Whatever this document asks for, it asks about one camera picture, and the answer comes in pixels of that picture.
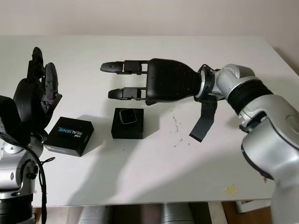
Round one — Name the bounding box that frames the black open box base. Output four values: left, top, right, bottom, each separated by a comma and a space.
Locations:
111, 107, 144, 140

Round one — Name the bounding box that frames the small silver square camera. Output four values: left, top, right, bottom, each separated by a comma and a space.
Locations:
119, 108, 137, 124

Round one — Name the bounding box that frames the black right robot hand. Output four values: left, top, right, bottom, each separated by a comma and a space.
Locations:
100, 58, 203, 106

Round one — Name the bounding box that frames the black RealSense box lid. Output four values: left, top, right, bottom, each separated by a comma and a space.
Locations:
43, 116, 95, 157

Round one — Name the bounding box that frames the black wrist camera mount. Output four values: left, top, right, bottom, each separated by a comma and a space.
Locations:
0, 94, 26, 145
189, 95, 218, 142

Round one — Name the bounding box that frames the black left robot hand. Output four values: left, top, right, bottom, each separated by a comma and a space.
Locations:
13, 46, 63, 140

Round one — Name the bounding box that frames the white table frame bar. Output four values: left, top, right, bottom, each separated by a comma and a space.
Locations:
235, 199, 271, 213

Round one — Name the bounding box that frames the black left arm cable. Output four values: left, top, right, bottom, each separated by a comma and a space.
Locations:
23, 140, 56, 224

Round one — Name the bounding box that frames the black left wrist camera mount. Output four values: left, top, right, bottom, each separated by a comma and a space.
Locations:
0, 94, 26, 145

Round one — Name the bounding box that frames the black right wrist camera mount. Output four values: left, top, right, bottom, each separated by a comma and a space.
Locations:
189, 95, 218, 142

